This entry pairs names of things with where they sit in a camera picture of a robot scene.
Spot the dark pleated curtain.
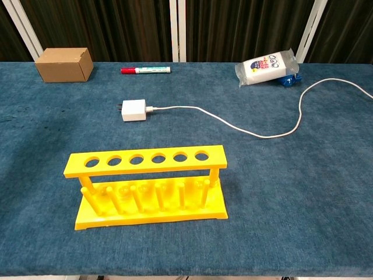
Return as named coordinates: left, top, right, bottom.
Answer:
left=0, top=0, right=373, bottom=63

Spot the yellow plastic test tube rack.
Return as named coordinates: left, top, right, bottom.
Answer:
left=63, top=145, right=228, bottom=231

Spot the red capped white marker pen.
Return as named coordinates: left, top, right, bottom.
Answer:
left=121, top=66, right=172, bottom=75

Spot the white power adapter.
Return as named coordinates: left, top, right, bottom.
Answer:
left=117, top=99, right=147, bottom=123

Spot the white upright frame post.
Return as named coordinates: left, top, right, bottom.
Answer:
left=168, top=0, right=187, bottom=62

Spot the white sponge in clear wrapper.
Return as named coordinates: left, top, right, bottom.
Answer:
left=234, top=48, right=300, bottom=88

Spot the brown cardboard box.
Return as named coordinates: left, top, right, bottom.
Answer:
left=34, top=47, right=94, bottom=83

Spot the white USB cable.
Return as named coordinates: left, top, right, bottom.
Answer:
left=145, top=78, right=373, bottom=139

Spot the teal velvet table cloth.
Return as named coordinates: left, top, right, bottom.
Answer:
left=0, top=61, right=373, bottom=277

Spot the white slanted frame post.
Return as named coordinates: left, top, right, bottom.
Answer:
left=0, top=0, right=44, bottom=62
left=295, top=0, right=329, bottom=64

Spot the blue crumpled plastic item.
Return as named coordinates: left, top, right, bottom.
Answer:
left=275, top=73, right=303, bottom=88

